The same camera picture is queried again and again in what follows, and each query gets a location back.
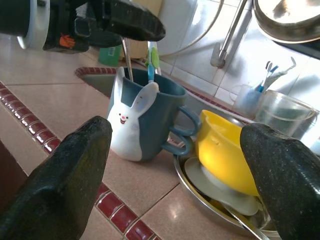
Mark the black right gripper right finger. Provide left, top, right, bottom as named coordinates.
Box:
left=239, top=122, right=320, bottom=240

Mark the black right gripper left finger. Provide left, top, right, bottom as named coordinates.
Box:
left=0, top=116, right=114, bottom=240

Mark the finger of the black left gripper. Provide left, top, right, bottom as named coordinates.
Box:
left=99, top=0, right=166, bottom=42
left=88, top=31, right=123, bottom=48

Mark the white round plate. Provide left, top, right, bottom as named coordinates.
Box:
left=183, top=156, right=262, bottom=217

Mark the yellow plastic bowl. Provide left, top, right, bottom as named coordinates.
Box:
left=194, top=109, right=261, bottom=197

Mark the round steel basin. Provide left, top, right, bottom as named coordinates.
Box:
left=172, top=149, right=283, bottom=240

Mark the blue white bunny mug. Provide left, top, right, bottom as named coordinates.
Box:
left=106, top=66, right=201, bottom=162

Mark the green liquid bottle blue cap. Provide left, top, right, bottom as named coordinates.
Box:
left=97, top=44, right=123, bottom=67

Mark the metal fork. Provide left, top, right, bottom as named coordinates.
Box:
left=120, top=36, right=135, bottom=81

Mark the green blue white toothbrush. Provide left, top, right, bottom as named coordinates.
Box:
left=147, top=41, right=161, bottom=85

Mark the clear plastic pitcher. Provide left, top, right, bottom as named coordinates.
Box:
left=254, top=89, right=320, bottom=148

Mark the clear plastic cup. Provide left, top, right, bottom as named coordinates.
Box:
left=230, top=83, right=264, bottom=119

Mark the round steel pan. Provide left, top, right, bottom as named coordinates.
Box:
left=252, top=0, right=320, bottom=45

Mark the thin white hose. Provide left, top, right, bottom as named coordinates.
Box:
left=157, top=0, right=226, bottom=57

